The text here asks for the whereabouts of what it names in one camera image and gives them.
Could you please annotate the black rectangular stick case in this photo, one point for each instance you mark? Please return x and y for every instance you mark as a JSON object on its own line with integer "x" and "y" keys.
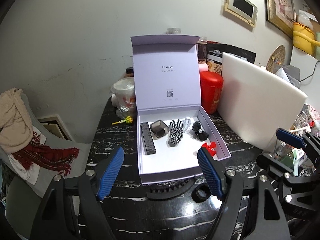
{"x": 148, "y": 138}

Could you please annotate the black toothed headband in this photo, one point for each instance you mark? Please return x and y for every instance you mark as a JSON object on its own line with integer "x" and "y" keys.
{"x": 170, "y": 191}

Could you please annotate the lavender gift box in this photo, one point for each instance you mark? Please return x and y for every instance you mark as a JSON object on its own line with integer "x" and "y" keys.
{"x": 167, "y": 85}

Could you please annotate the red plaid scarf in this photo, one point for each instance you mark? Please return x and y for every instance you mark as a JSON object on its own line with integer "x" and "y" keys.
{"x": 42, "y": 155}

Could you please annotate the wall intercom panel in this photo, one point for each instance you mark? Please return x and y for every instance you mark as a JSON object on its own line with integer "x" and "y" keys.
{"x": 242, "y": 6}

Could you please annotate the dark lid jar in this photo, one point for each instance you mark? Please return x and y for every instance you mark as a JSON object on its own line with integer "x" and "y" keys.
{"x": 129, "y": 72}

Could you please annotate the grey bag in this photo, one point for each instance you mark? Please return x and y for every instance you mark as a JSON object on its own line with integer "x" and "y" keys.
{"x": 290, "y": 73}

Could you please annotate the brown jar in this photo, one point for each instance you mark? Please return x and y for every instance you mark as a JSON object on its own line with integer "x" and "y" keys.
{"x": 202, "y": 50}

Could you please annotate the clear drinking glass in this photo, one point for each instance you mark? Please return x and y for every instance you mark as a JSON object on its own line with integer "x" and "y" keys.
{"x": 281, "y": 148}

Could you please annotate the grey translucent cup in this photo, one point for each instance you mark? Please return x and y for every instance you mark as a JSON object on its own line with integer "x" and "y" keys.
{"x": 158, "y": 130}

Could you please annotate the wooden frame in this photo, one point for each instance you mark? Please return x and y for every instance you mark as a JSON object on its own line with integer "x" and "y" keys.
{"x": 53, "y": 127}

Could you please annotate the clear glass jar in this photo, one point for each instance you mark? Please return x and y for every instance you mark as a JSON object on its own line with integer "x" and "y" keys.
{"x": 303, "y": 120}

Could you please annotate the woven round fan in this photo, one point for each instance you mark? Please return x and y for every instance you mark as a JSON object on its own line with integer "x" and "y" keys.
{"x": 276, "y": 57}

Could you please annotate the pink bottle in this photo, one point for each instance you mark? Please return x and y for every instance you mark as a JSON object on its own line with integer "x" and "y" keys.
{"x": 203, "y": 67}

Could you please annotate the gold framed picture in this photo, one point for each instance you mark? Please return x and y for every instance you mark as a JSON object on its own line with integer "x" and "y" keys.
{"x": 280, "y": 3}

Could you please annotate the red canister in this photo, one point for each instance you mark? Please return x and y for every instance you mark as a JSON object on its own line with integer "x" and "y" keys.
{"x": 211, "y": 92}

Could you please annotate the black white checkered scrunchie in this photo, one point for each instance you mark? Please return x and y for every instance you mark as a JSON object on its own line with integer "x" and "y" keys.
{"x": 175, "y": 132}

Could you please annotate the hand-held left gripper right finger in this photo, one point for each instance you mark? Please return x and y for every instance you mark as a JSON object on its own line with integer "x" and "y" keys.
{"x": 210, "y": 175}

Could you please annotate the white green medicine box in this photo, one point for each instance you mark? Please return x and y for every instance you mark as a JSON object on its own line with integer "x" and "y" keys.
{"x": 298, "y": 161}

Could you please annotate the black bow hair clip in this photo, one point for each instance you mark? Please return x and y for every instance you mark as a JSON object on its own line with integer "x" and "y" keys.
{"x": 200, "y": 131}

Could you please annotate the clear plastic bag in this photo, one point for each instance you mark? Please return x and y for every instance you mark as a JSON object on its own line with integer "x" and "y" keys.
{"x": 306, "y": 16}

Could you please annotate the red flower hair clip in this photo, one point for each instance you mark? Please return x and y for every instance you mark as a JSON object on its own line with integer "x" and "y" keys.
{"x": 209, "y": 148}

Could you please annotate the clear plastic wrapper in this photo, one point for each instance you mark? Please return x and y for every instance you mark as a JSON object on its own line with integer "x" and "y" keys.
{"x": 187, "y": 123}

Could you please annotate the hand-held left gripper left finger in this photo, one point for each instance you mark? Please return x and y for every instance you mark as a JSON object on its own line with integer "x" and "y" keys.
{"x": 110, "y": 175}

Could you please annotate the black snack bag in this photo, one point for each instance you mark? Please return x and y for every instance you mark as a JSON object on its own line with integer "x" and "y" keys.
{"x": 232, "y": 51}

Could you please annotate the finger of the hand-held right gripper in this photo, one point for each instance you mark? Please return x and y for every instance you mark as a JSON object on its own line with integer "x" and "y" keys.
{"x": 290, "y": 137}
{"x": 272, "y": 165}

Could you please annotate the grey chair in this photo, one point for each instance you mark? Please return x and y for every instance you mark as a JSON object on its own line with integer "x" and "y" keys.
{"x": 50, "y": 155}

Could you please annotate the yellow pot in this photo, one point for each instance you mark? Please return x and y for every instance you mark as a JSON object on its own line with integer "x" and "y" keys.
{"x": 303, "y": 37}

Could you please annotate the beige blanket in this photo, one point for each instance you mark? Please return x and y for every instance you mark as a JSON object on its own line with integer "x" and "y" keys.
{"x": 15, "y": 120}

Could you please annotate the yellow lollipop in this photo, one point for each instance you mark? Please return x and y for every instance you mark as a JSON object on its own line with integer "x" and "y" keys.
{"x": 128, "y": 120}

